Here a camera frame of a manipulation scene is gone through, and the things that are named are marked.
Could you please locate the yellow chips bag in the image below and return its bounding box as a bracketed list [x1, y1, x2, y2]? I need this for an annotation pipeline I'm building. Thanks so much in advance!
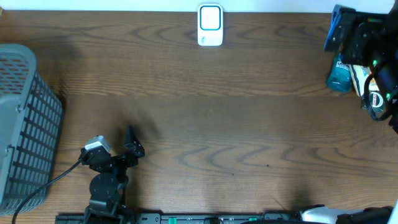
[349, 65, 371, 98]

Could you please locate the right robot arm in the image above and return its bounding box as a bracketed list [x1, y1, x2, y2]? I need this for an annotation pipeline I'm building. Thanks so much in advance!
[298, 4, 397, 223]

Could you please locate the black left camera cable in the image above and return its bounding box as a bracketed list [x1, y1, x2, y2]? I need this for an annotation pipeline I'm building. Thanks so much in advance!
[11, 157, 88, 224]

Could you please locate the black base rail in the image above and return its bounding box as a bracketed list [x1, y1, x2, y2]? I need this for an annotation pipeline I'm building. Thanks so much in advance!
[55, 212, 302, 224]

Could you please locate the grey plastic shopping basket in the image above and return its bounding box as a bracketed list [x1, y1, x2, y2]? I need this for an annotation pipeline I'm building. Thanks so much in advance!
[1, 44, 64, 216]

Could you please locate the white barcode scanner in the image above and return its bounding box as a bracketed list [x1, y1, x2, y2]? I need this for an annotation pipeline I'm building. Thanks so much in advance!
[197, 3, 223, 47]

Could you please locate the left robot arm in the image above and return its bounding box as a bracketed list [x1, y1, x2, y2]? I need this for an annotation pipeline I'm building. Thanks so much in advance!
[79, 124, 321, 224]

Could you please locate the teal mouthwash bottle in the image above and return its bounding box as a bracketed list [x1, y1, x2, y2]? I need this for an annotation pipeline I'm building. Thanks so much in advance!
[326, 53, 352, 93]

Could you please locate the dark green round-logo packet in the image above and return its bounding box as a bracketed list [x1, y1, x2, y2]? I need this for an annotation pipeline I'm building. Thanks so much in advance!
[368, 91, 385, 114]

